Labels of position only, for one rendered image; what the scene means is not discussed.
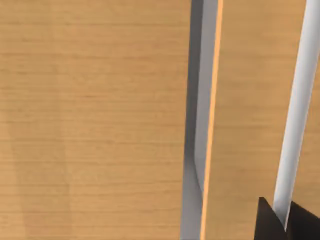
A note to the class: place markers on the plain wooden door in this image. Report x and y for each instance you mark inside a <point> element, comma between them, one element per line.
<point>95,112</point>

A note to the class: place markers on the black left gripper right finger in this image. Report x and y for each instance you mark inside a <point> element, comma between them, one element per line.
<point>305,225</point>

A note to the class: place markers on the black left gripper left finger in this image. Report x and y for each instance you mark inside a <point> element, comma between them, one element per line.
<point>267,225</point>

